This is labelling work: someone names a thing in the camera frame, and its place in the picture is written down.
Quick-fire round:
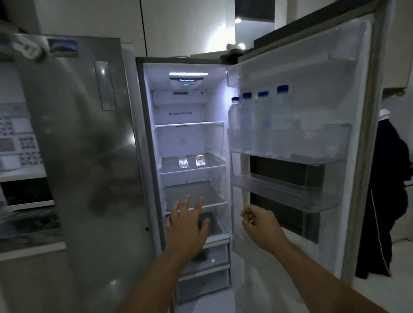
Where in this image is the person's left hand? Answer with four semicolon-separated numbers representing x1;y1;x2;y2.
164;194;211;259

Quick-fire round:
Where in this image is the kitchen base cabinet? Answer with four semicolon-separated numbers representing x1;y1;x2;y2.
0;242;78;313

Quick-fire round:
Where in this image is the white tall cupboard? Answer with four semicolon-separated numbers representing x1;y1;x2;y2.
32;0;236;59

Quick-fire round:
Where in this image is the white round magnet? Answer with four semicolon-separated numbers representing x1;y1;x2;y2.
12;34;43;61

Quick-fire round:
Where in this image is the person's left forearm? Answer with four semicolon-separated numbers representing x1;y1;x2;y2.
114;250;202;313

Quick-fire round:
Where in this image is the picture fridge magnet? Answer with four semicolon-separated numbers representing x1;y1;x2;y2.
47;38;79;57

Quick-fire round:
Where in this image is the person's right forearm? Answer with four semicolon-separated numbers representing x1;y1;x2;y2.
272;240;388;313

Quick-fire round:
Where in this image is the silver refrigerator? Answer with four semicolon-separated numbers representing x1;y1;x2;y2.
9;0;396;313

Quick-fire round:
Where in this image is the clear bottle blue cap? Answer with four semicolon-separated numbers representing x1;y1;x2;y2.
240;92;256;154
228;96;243;153
272;85;296;159
254;90;274;156

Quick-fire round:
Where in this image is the person's right hand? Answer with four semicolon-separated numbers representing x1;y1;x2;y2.
240;205;290;256

